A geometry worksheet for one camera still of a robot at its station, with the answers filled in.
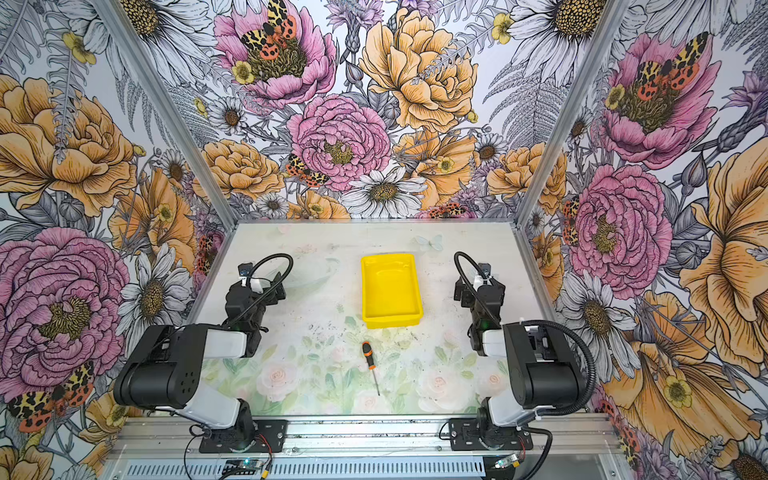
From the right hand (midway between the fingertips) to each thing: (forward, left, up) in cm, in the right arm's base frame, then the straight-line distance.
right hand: (476, 285), depth 94 cm
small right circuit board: (-44, -1, -8) cm, 45 cm away
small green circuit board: (-44, +62, -7) cm, 76 cm away
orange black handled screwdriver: (-17, +34, -5) cm, 38 cm away
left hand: (+2, +65, +2) cm, 65 cm away
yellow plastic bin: (+1, +27, -3) cm, 27 cm away
